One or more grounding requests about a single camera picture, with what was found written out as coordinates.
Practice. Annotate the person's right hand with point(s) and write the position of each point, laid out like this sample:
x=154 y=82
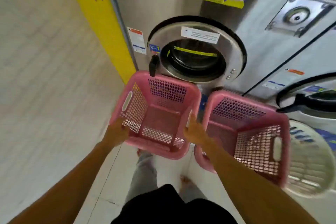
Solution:
x=195 y=133

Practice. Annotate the person's left hand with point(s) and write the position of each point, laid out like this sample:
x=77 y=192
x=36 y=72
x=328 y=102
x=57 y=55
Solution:
x=115 y=133

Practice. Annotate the pink plastic laundry basket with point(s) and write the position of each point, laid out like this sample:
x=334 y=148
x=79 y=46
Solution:
x=152 y=146
x=249 y=101

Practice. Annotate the cream round plastic basket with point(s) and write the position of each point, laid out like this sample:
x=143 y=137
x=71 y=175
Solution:
x=312 y=168

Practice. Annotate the person's right forearm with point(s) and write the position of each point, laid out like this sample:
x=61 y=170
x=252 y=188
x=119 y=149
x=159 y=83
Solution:
x=249 y=192

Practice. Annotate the person's left forearm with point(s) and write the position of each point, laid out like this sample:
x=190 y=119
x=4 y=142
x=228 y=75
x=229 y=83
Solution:
x=65 y=192

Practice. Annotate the person's left foot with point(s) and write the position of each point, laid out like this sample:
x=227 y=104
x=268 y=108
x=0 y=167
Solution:
x=140 y=152

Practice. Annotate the person's foot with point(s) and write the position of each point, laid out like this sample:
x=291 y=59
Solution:
x=186 y=180
x=140 y=152

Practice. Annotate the person's right foot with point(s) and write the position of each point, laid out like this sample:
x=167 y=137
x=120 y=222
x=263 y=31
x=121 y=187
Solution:
x=186 y=180

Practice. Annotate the stainless steel washing machine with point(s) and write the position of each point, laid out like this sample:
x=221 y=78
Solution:
x=147 y=11
x=315 y=55

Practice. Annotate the blue label strip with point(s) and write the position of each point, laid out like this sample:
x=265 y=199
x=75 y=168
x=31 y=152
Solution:
x=203 y=105
x=328 y=138

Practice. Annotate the light grey trousers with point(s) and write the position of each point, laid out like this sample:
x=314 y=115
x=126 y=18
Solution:
x=143 y=174

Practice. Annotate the black shirt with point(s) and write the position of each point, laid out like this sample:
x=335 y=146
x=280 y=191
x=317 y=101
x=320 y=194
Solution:
x=170 y=208

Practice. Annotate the round steel washer door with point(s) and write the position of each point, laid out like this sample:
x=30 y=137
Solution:
x=315 y=120
x=231 y=48

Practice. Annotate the white warning sticker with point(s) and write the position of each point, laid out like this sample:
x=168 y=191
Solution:
x=136 y=40
x=283 y=79

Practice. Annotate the white door sticker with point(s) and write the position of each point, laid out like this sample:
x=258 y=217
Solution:
x=199 y=34

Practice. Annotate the metal lock plate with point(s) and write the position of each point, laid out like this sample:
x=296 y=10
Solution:
x=298 y=16

